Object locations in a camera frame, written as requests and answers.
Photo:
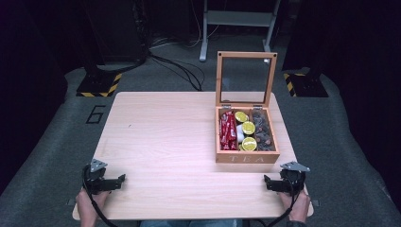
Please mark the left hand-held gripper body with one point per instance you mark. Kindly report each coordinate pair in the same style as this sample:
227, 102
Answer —
96, 181

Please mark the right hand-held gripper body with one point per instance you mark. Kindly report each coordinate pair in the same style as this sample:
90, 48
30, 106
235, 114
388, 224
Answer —
293, 179

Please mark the person's left hand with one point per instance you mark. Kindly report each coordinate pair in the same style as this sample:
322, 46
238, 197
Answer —
86, 206

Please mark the person's right hand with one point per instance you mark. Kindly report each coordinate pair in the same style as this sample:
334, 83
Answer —
299, 206

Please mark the wooden box with glass lid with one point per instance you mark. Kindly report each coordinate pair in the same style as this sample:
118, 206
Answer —
247, 156

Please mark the yellow-lidded capsule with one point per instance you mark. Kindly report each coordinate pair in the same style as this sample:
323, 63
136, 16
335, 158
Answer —
248, 127
249, 143
241, 116

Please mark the pile of brown capsules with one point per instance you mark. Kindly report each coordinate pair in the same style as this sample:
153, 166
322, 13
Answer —
263, 132

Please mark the white capsule cup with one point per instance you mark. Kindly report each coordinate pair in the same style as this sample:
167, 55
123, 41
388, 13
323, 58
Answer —
240, 134

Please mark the red stick packet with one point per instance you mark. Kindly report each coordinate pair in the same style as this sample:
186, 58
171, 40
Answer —
232, 129
223, 132

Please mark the black striped stand base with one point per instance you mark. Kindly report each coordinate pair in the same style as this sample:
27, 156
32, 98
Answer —
101, 85
304, 85

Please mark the black cabinet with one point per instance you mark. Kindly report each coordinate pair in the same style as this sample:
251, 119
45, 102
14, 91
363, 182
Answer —
116, 31

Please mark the white metal stand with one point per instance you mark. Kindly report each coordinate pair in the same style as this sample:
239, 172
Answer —
236, 18

